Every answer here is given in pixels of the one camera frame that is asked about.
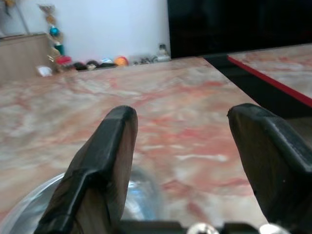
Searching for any wooden cabinet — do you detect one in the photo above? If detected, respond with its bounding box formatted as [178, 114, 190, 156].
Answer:
[0, 33, 53, 86]

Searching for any white cup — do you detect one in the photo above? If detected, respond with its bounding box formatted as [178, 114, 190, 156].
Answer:
[36, 65, 53, 77]

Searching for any small white jar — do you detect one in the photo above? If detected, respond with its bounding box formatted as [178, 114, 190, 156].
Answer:
[157, 43, 171, 62]

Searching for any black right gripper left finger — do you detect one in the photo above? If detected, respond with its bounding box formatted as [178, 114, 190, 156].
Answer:
[34, 105, 138, 234]

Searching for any gold and teal trophy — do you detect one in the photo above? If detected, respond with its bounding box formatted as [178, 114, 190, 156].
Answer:
[39, 3, 66, 71]

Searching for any red round object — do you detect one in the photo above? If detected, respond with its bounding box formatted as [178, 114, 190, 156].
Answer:
[55, 55, 73, 65]

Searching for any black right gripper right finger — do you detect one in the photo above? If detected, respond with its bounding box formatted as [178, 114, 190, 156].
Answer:
[227, 103, 312, 234]

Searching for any orange ball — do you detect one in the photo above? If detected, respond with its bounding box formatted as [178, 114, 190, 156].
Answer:
[114, 56, 129, 66]

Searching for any clear glass bowl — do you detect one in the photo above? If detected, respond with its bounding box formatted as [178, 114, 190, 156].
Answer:
[0, 168, 163, 234]

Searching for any black television screen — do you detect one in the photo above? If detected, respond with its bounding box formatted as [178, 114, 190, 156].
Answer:
[167, 0, 312, 59]

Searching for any marble table with red edge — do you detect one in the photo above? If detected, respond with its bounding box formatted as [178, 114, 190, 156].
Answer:
[227, 43, 312, 108]

